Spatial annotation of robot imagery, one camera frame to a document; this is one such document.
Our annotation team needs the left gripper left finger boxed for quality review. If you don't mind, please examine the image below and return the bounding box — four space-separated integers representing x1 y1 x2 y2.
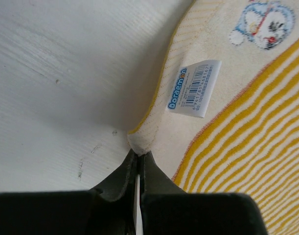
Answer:
89 149 138 235

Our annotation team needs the yellow white striped towel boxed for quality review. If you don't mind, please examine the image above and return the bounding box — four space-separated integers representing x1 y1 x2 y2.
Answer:
128 0 299 235

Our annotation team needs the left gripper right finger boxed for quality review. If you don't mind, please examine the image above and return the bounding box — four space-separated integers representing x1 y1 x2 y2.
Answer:
138 152 185 235

